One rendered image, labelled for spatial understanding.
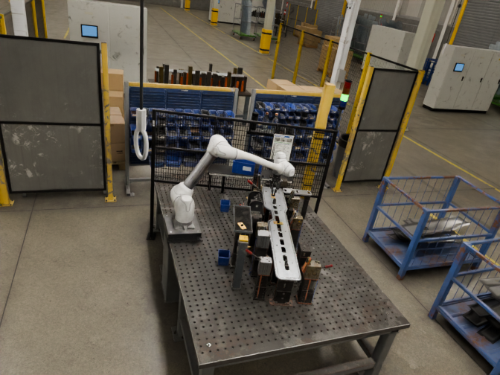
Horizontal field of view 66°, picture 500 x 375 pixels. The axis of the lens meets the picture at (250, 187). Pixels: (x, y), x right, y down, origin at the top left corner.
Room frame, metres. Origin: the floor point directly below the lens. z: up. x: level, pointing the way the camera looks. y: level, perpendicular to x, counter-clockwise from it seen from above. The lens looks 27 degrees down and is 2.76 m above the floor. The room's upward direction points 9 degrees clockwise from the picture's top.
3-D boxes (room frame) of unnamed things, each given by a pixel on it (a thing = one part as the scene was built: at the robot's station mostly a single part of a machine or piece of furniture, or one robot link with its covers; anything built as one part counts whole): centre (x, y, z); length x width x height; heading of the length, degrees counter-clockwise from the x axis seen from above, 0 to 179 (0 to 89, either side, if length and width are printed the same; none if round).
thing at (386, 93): (5.89, -1.83, 1.00); 1.04 x 0.14 x 2.00; 113
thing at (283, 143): (3.84, -0.27, 1.30); 0.23 x 0.02 x 0.31; 97
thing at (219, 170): (3.69, 0.02, 1.02); 0.90 x 0.22 x 0.03; 97
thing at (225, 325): (3.05, -0.11, 0.68); 2.56 x 1.61 x 0.04; 23
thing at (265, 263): (2.21, -0.19, 0.88); 0.11 x 0.10 x 0.36; 97
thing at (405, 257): (4.17, -2.28, 0.47); 1.20 x 0.80 x 0.95; 112
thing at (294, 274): (2.80, -0.30, 1.00); 1.38 x 0.22 x 0.02; 7
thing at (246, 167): (3.68, 0.06, 1.10); 0.30 x 0.17 x 0.13; 89
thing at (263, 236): (2.47, -0.16, 0.90); 0.13 x 0.10 x 0.41; 97
